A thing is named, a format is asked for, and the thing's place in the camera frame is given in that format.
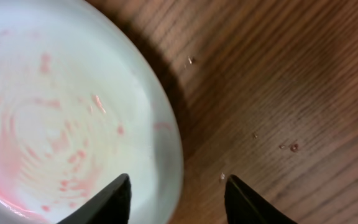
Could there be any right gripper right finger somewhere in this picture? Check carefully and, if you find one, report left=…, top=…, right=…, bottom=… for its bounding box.
left=224, top=175, right=296, bottom=224

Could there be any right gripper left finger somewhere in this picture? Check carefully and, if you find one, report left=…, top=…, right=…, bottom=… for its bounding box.
left=58, top=174, right=132, bottom=224

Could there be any light blue plate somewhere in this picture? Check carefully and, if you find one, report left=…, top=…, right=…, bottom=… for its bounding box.
left=0, top=1, right=183, bottom=223

